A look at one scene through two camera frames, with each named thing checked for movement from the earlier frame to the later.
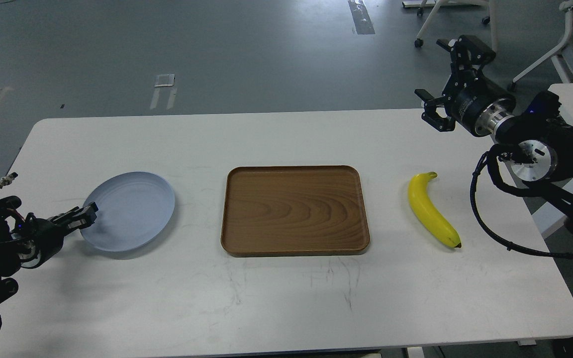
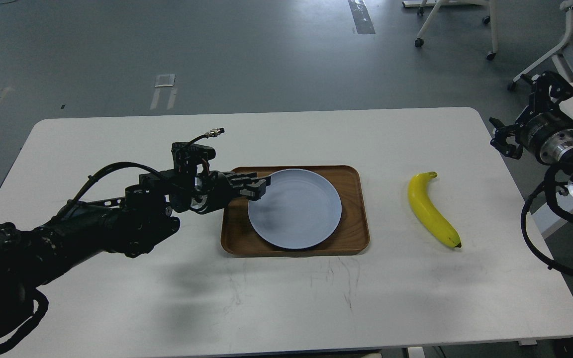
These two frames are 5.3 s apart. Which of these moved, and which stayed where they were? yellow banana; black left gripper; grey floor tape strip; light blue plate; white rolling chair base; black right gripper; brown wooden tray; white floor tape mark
Moved: black right gripper; light blue plate; black left gripper
Stayed: grey floor tape strip; white floor tape mark; white rolling chair base; brown wooden tray; yellow banana
